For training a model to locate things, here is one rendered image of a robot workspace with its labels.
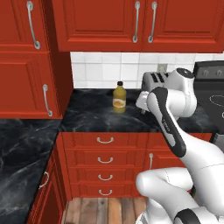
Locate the red upper cupboard door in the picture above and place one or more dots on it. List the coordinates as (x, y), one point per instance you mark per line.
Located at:
(96, 23)
(189, 23)

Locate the red tall cupboard door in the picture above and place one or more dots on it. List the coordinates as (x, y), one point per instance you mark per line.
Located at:
(20, 84)
(14, 23)

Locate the black stove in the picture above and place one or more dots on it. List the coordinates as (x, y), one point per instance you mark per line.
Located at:
(210, 87)

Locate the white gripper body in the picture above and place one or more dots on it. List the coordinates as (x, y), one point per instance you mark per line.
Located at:
(143, 100)

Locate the red drawer front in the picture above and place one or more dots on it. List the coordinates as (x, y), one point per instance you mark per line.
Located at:
(78, 140)
(80, 158)
(83, 190)
(81, 175)

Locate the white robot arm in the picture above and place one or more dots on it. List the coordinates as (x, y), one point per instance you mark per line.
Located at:
(201, 163)

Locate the yellow juice bottle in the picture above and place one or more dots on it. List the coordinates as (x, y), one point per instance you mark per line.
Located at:
(119, 97)

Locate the grey wall outlet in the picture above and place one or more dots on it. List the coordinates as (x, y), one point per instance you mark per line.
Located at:
(162, 68)

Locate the silver toaster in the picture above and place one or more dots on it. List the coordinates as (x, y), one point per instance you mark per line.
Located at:
(151, 79)

